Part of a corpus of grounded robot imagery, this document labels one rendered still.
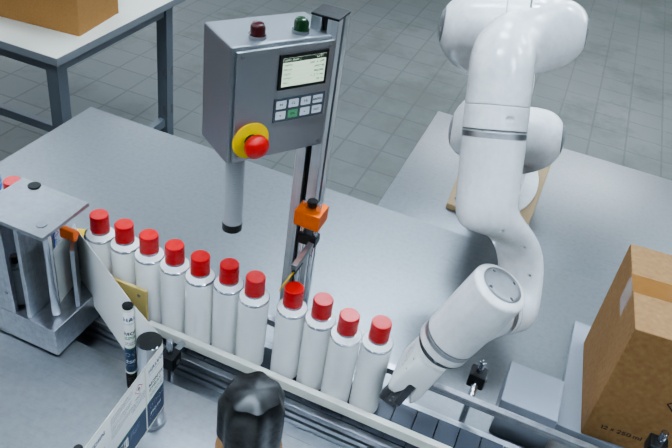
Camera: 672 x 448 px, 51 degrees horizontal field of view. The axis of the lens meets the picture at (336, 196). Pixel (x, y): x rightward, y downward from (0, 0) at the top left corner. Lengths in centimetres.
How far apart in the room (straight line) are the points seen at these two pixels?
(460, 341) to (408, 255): 66
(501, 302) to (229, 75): 49
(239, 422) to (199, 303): 40
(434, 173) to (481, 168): 102
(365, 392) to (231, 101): 53
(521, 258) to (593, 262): 79
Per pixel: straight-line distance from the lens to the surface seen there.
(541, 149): 147
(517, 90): 99
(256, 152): 104
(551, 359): 155
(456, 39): 115
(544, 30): 108
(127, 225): 128
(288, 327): 120
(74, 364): 134
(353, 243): 168
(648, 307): 130
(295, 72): 104
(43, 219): 122
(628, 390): 133
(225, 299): 122
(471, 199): 99
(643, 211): 213
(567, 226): 195
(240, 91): 101
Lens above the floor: 188
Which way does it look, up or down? 35 degrees down
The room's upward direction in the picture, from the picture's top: 9 degrees clockwise
